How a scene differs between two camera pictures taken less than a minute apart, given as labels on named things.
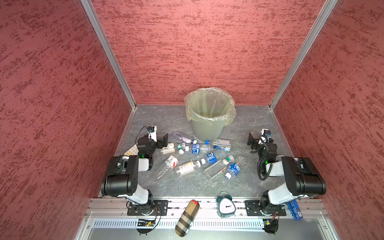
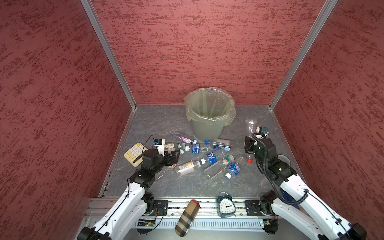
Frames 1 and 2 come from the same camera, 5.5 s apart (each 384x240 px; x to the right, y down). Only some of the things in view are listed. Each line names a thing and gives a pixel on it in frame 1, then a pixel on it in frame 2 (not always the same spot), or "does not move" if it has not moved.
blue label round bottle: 233,170 does not move
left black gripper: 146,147 → 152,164
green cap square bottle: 219,167 does not move
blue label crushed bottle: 211,158 does not move
